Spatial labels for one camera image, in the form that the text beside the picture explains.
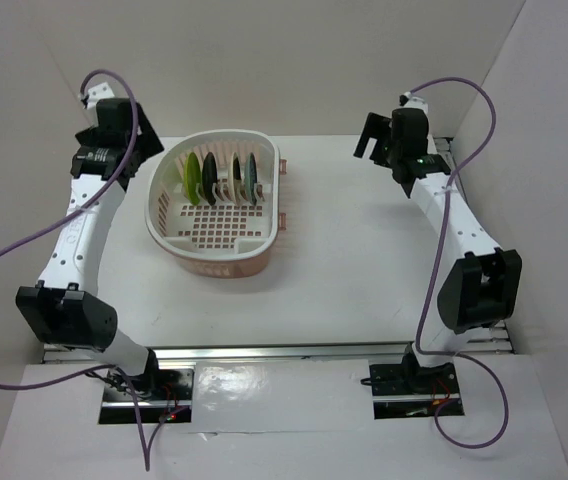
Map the green plate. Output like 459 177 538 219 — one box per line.
183 152 201 206

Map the beige plate with black mark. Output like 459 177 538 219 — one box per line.
227 152 241 205

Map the blue patterned plate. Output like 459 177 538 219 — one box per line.
244 152 258 206

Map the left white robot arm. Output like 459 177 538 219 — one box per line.
15 98 163 399

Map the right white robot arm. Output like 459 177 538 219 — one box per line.
354 104 522 394

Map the white pink dish rack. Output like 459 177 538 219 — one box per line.
145 129 285 279

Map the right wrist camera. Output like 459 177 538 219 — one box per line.
399 92 429 114

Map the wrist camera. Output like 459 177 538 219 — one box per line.
80 82 115 125
399 92 429 114

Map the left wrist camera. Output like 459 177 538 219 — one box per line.
80 82 115 125

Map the aluminium rail frame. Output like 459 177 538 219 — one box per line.
41 134 518 365

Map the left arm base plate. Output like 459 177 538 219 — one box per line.
98 368 195 425

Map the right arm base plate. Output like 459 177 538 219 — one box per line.
360 363 464 420

